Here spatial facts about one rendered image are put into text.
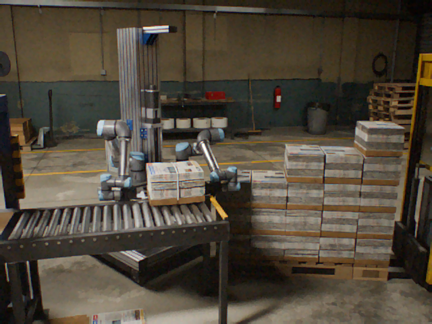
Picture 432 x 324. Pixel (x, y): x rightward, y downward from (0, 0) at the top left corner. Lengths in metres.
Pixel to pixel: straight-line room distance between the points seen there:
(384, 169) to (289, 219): 0.85
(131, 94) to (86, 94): 6.16
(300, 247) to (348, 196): 0.58
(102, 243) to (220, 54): 7.88
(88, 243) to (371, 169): 2.15
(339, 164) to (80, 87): 7.27
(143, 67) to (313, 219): 1.87
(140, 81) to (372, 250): 2.37
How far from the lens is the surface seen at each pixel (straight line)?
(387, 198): 3.50
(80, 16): 9.68
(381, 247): 3.65
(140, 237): 2.49
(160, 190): 2.81
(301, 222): 3.42
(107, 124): 3.01
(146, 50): 3.51
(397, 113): 9.25
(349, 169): 3.35
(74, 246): 2.51
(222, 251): 2.62
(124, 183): 2.96
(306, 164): 3.28
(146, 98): 3.52
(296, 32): 10.60
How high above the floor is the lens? 1.78
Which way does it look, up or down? 14 degrees down
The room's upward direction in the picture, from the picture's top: straight up
